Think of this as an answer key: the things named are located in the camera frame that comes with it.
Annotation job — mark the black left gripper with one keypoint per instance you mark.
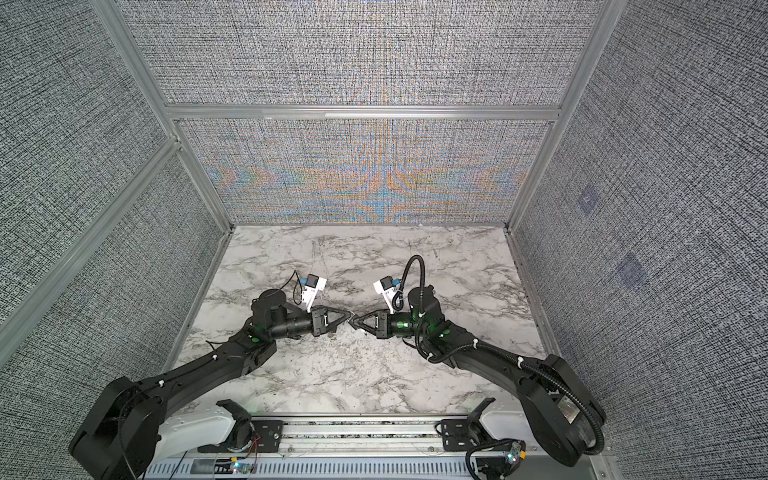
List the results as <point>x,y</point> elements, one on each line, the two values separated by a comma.
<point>318,320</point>

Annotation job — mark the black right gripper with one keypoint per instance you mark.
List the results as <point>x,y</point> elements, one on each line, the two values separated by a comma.
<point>384,324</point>

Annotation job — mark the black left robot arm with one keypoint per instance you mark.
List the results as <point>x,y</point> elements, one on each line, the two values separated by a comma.
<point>121,434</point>

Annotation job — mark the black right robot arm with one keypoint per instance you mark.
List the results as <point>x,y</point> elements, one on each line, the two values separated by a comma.
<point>564,416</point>

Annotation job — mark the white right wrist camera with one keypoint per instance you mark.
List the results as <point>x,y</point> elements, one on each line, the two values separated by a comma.
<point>391,290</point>

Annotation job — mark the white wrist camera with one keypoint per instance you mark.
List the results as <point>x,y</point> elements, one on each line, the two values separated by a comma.
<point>391,290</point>
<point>312,285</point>

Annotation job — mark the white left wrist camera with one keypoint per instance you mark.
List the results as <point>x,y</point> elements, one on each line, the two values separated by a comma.
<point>312,285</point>

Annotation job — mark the aluminium front frame rail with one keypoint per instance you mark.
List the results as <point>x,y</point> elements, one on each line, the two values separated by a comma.
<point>369,447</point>

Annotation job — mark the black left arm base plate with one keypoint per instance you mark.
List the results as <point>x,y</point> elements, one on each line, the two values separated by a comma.
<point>255,436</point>

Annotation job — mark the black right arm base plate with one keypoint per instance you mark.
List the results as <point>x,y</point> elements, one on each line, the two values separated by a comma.
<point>462,434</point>

